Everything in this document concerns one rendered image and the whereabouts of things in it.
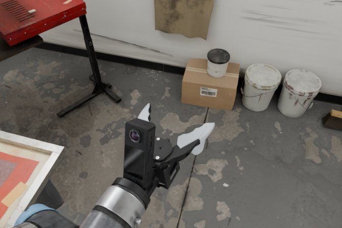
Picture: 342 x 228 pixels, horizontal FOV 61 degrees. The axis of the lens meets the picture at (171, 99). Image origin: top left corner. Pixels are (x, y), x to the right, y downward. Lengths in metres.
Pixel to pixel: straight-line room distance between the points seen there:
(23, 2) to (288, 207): 2.41
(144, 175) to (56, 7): 1.85
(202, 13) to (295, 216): 1.77
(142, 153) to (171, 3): 2.26
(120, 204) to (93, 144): 2.20
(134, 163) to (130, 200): 0.06
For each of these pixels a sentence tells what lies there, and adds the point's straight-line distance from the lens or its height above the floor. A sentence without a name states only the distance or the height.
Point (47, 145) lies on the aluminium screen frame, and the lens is 1.50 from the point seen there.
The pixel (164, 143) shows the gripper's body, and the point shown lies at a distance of 0.54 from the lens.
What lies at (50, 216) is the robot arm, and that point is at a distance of 0.62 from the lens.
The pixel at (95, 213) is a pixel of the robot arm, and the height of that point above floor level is 1.69.
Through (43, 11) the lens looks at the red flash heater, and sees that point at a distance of 2.22.
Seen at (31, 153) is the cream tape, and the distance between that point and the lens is 1.55.
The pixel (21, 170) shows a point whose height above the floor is 0.96.
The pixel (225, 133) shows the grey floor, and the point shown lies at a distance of 2.70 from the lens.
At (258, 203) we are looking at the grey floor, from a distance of 2.42.
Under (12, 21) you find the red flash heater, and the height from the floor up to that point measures 1.10.
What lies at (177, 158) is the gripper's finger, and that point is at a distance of 0.53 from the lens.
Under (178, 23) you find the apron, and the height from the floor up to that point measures 0.66.
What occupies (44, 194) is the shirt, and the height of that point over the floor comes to 0.74.
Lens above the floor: 2.13
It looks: 47 degrees down
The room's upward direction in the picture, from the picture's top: straight up
